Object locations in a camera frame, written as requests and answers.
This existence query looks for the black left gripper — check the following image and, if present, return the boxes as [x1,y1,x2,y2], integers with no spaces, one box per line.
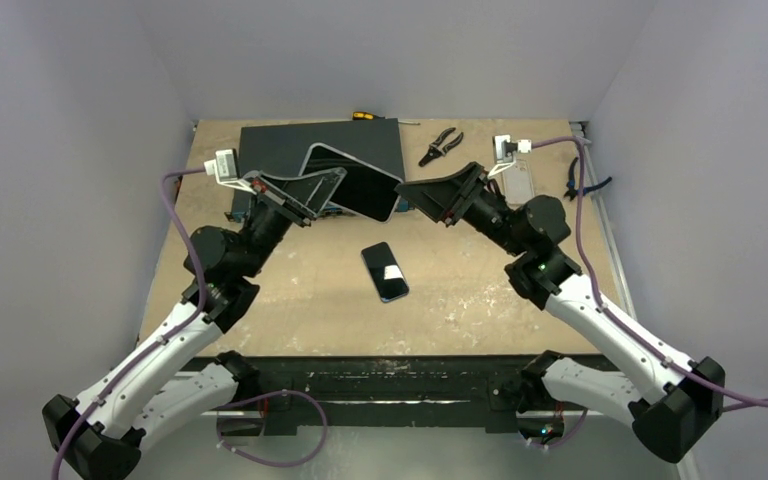
[236,166,345,278]

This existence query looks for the phone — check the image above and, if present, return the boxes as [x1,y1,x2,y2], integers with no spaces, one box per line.
[300,142,403,223]
[499,160,535,206]

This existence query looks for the blue smartphone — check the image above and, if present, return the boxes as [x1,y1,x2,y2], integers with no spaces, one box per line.
[361,242,410,303]

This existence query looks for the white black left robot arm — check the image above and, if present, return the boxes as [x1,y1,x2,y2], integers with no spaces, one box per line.
[42,160,346,479]

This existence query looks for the yellow black screwdriver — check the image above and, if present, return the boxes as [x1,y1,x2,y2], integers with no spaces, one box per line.
[351,111,420,126]

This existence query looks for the black grey wire stripper pliers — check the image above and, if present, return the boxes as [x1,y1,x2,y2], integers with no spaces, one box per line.
[418,127,464,167]

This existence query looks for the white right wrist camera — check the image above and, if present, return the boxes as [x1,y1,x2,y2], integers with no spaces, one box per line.
[487,135,532,178]

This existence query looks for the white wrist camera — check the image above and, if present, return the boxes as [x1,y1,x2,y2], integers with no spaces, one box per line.
[487,135,532,178]
[203,149,255,193]

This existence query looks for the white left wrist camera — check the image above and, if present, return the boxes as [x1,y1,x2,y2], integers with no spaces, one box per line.
[203,149,255,193]

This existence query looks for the blue handled cutting pliers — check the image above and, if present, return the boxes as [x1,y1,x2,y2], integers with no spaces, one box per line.
[563,156,613,201]

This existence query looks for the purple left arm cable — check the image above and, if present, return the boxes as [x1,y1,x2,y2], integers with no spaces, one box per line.
[49,166,329,480]

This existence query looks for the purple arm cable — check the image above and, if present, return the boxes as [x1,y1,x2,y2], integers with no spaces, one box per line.
[49,166,329,480]
[523,135,768,452]

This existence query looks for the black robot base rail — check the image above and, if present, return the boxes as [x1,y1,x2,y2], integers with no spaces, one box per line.
[178,354,617,439]

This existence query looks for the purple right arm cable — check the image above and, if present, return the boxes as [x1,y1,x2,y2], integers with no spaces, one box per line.
[523,135,768,452]

